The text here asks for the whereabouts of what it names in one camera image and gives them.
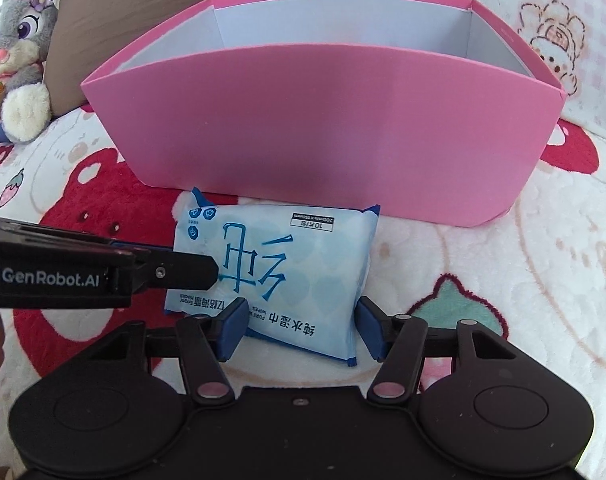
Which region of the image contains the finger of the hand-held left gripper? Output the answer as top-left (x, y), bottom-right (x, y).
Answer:
top-left (110, 241), bottom-right (220, 292)

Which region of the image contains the brown embroidered pillow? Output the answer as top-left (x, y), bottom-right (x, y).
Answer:
top-left (43, 0), bottom-right (384, 118)

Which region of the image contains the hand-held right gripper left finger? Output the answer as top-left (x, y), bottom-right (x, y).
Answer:
top-left (89, 296), bottom-right (251, 407)

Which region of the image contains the bear printed blanket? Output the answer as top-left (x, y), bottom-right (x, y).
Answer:
top-left (0, 105), bottom-right (606, 411)

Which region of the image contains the pink checked pillow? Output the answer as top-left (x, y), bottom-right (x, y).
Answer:
top-left (380, 0), bottom-right (606, 141)

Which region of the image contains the pink cardboard box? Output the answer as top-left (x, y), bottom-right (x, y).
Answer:
top-left (80, 0), bottom-right (566, 228)

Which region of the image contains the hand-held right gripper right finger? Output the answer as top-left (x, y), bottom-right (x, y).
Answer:
top-left (356, 295), bottom-right (520, 403)

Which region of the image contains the grey rabbit plush toy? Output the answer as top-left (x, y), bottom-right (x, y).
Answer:
top-left (0, 0), bottom-right (66, 145)

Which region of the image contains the blue wet wipes pack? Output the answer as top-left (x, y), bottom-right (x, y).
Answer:
top-left (164, 187), bottom-right (381, 367)

